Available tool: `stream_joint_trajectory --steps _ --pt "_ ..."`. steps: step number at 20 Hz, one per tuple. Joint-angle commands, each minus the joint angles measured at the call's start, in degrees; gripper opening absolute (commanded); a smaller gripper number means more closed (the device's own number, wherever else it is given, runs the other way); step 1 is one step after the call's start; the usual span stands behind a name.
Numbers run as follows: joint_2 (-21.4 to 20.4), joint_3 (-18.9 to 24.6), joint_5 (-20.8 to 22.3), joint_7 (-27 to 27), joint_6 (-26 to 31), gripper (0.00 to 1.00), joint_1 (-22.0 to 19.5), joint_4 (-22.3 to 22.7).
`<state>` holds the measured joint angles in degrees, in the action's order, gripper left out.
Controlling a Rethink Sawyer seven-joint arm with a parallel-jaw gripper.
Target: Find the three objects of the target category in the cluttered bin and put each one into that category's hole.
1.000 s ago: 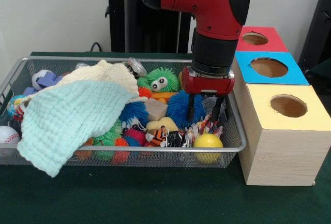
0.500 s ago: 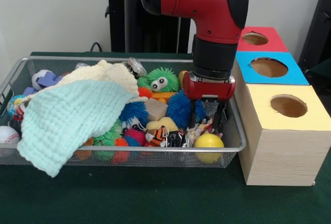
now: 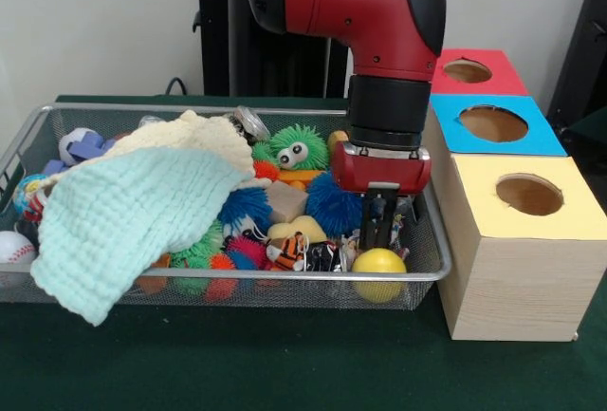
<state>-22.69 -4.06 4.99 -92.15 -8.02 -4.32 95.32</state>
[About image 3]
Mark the purple foam toy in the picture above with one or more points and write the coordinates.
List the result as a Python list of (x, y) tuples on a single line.
[(87, 152)]

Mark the cream knitted cloth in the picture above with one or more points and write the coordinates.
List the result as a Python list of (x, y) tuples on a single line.
[(189, 133)]

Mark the yellow smiley ball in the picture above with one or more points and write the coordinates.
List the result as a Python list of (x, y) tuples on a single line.
[(379, 271)]

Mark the wooden box with three holes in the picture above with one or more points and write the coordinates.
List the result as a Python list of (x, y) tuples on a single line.
[(521, 287)]

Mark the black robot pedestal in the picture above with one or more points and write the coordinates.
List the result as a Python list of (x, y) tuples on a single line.
[(223, 50)]

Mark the tan foam block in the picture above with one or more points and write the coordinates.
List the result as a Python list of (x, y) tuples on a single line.
[(287, 202)]

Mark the blue spiky ball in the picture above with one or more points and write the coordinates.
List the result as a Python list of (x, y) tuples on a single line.
[(332, 207)]

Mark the colourful patterned cloth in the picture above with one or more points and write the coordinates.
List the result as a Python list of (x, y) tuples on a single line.
[(401, 228)]

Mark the white baseball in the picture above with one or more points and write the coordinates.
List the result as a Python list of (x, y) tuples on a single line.
[(14, 249)]

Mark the tiger plush toy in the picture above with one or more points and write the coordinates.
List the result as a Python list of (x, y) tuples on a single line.
[(287, 249)]

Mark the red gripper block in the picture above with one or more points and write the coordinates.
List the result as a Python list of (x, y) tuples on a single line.
[(379, 173)]

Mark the green fuzzy toy with eyes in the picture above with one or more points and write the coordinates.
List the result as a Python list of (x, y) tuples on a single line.
[(296, 145)]

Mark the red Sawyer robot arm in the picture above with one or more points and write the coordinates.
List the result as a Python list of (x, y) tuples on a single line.
[(355, 12)]

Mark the light blue muslin cloth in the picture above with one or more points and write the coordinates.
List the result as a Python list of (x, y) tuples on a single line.
[(123, 221)]

